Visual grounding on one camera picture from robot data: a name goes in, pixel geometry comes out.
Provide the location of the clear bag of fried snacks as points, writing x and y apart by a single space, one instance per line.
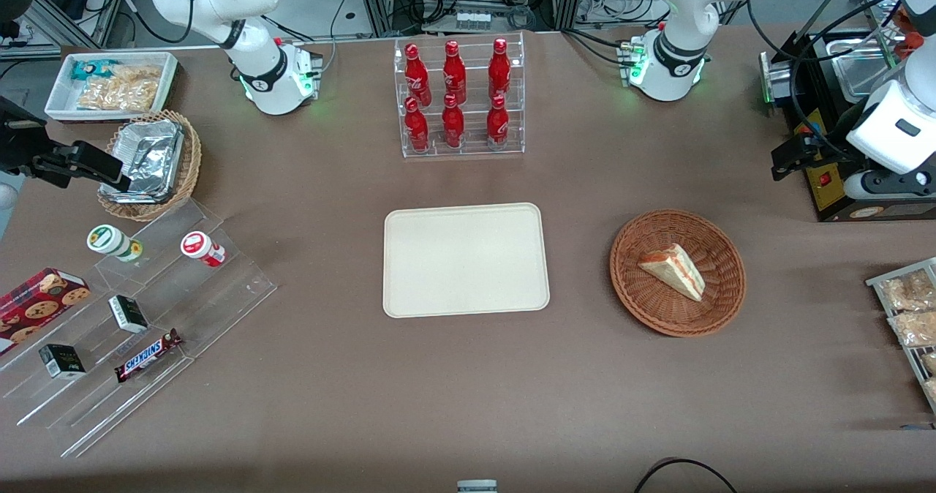
910 292
918 328

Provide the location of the red cola bottle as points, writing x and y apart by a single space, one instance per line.
497 123
453 126
417 76
454 72
417 129
499 69

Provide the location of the steel warmer pan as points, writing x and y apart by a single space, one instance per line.
855 76

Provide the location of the green lidded white cup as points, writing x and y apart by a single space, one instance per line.
108 241

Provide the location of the cream plastic tray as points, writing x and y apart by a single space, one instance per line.
466 260

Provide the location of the white grey device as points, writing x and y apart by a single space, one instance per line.
477 486

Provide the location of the clear acrylic stepped shelf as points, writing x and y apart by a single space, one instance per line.
219 303

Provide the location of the tan wicker basket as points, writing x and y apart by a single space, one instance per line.
189 164

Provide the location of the small black carton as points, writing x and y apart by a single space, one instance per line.
62 361
128 314

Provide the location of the Snickers chocolate bar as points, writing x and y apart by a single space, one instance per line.
146 356

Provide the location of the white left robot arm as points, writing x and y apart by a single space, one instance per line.
676 10

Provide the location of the teal snack packet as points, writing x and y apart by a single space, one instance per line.
91 69

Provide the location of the clear bag of chips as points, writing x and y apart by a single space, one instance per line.
124 91

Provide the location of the black hot food warmer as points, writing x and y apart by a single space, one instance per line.
823 193

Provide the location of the white power strip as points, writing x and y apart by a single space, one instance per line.
474 21

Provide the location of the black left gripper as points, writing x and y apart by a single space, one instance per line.
825 142

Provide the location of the red sausage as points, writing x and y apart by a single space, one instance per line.
907 25

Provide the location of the brown round wicker basket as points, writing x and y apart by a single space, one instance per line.
658 310

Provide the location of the white rectangular snack bin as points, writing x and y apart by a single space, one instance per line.
58 98

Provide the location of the red cookie box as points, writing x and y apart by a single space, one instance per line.
36 306

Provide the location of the silver foil container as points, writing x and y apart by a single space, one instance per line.
150 153

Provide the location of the red lidded white cup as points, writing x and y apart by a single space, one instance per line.
199 246

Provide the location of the triangular sandwich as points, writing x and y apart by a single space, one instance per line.
676 270

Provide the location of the clear acrylic bottle rack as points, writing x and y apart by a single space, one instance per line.
475 145

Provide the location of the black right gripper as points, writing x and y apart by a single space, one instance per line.
16 147

